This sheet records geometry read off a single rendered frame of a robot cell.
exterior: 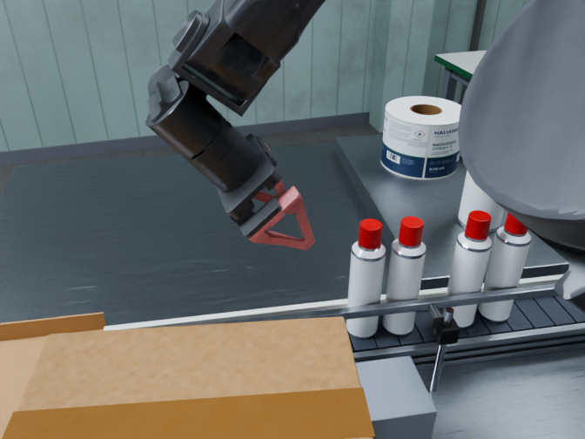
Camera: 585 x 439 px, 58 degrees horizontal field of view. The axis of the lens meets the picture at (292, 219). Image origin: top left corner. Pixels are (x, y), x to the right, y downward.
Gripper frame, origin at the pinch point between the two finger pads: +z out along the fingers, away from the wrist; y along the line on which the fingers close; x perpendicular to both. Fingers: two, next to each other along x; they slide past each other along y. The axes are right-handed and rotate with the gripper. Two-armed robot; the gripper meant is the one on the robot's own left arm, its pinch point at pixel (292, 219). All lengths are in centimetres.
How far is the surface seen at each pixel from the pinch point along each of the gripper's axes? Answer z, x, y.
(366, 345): 31.5, 7.8, 5.9
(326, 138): 157, -14, 276
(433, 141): 47, -28, 53
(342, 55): 128, -60, 295
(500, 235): 32.5, -19.2, 6.3
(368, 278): 21.7, -0.2, 6.9
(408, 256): 22.6, -6.7, 5.8
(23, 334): 0, 51, 29
